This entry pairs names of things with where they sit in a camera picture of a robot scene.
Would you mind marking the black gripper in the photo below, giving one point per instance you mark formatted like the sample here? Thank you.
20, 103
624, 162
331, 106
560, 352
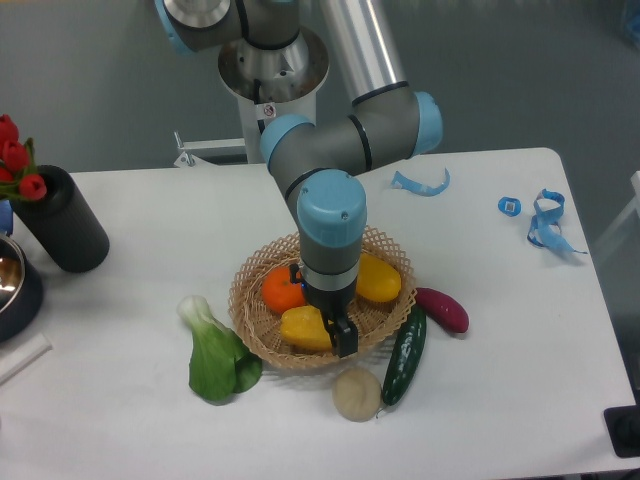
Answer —
331, 294

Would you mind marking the yellow bell pepper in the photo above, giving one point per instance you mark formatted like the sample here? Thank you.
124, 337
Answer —
303, 327

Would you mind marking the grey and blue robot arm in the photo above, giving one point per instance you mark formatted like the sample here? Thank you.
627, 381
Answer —
316, 167

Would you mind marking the woven wicker basket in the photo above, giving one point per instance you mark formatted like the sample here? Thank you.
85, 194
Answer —
259, 327

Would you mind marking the yellow mango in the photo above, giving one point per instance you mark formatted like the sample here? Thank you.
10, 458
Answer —
377, 281

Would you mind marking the beige steamed bun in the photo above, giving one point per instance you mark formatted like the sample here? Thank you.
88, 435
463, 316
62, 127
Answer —
356, 394

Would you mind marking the green cucumber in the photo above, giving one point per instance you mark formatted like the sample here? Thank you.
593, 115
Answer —
405, 357

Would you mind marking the orange fruit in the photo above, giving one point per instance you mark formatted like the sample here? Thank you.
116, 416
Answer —
279, 293

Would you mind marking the purple sweet potato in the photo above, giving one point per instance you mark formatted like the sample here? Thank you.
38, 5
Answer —
443, 309

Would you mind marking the green bok choy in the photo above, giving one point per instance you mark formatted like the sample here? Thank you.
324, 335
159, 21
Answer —
221, 365

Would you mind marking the curved blue tape strip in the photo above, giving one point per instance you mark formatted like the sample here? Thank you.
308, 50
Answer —
401, 182

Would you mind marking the small blue tape roll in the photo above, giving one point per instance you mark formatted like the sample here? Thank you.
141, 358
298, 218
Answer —
510, 206

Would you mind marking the tangled blue tape strip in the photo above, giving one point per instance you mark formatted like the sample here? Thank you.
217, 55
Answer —
545, 230

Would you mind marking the black device at edge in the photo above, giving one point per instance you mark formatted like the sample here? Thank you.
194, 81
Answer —
623, 429

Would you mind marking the black cylindrical vase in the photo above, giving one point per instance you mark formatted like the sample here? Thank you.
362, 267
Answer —
64, 223

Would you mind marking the dark metal bowl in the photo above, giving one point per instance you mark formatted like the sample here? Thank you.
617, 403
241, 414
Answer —
22, 290

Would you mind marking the white rectangular bar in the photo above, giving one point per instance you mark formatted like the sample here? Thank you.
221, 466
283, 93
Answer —
16, 359

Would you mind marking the red tulip bouquet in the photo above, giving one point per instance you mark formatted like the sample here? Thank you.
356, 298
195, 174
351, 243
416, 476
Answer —
20, 178

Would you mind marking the white metal base frame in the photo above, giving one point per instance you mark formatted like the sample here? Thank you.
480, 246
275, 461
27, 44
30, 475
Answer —
216, 152

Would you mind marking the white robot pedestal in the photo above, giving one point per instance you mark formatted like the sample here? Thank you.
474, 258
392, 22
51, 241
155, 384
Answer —
268, 61

